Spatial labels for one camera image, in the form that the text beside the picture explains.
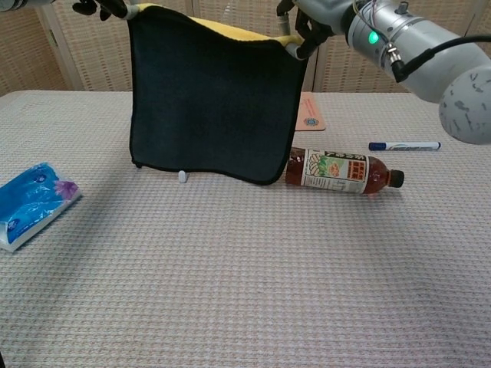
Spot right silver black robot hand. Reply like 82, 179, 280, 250
276, 0, 358, 61

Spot cartoon girl mouse pad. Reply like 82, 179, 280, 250
294, 91, 327, 132

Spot white woven tablecloth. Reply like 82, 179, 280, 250
0, 90, 491, 368

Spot white marker with blue cap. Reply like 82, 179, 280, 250
368, 140, 442, 152

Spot yellow towel with black edge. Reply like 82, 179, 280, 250
127, 2, 310, 187

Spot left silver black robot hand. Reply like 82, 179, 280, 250
72, 0, 138, 21

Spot brown tea bottle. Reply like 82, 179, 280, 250
285, 146, 406, 197

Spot woven folding screen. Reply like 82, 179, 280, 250
0, 0, 491, 93

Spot blue tissue pack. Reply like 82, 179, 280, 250
0, 163, 84, 253

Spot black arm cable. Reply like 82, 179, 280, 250
390, 34, 491, 84

